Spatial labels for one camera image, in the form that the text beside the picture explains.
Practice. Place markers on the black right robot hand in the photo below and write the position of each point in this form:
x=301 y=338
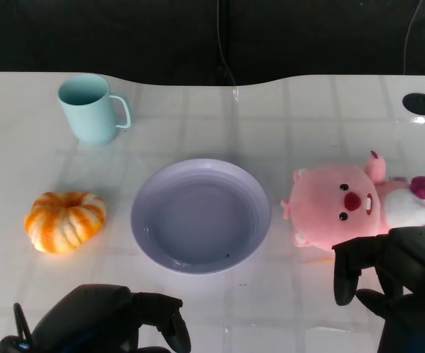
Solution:
x=411 y=279

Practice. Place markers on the light blue mug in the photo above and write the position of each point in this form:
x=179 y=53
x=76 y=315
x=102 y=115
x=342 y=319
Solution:
x=91 y=121

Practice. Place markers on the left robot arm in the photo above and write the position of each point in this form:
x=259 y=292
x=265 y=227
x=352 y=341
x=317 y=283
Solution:
x=10 y=345

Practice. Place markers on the lavender round plate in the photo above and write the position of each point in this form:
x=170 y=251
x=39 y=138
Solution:
x=198 y=220

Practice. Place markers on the black backdrop cloth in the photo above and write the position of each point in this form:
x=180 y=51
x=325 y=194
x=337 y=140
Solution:
x=124 y=33

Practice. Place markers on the orange white striped pumpkin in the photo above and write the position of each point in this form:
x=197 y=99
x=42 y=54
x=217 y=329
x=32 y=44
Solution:
x=65 y=224

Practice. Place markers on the pink plush doll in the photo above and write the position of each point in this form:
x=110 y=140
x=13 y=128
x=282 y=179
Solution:
x=323 y=206

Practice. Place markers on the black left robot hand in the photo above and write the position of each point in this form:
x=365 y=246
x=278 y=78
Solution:
x=98 y=316

